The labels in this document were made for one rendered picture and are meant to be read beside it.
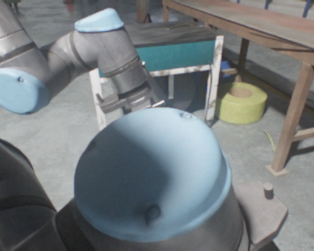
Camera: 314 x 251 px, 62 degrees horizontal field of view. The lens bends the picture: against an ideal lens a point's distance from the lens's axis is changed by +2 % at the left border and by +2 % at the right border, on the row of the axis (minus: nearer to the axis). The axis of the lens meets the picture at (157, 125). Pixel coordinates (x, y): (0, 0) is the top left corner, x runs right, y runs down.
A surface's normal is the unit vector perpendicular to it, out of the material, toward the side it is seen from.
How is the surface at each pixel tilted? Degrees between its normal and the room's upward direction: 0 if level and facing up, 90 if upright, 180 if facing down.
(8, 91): 95
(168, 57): 90
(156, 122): 21
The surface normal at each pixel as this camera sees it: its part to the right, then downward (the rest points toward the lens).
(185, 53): 0.28, 0.51
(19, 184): 0.42, -0.89
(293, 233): -0.02, -0.84
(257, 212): -0.34, -0.62
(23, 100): -0.12, 0.61
